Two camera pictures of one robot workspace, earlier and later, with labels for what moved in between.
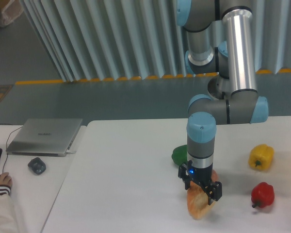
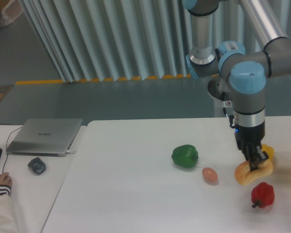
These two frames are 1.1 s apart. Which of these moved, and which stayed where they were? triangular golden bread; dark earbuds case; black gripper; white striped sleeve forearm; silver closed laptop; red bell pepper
Moved: triangular golden bread; black gripper
Stayed: white striped sleeve forearm; silver closed laptop; dark earbuds case; red bell pepper
